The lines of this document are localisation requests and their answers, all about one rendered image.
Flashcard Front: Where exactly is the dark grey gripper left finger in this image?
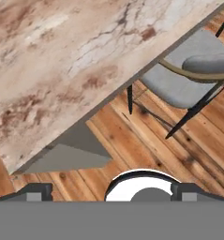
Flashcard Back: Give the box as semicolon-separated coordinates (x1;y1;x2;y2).
0;183;53;203

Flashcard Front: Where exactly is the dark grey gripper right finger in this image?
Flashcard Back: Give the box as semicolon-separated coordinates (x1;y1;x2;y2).
171;182;224;203

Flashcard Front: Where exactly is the grey cushioned chair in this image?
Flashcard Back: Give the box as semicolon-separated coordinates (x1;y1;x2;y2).
127;8;224;141

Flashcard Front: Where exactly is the white and black round object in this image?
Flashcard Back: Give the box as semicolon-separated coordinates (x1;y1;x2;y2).
104;169;182;203

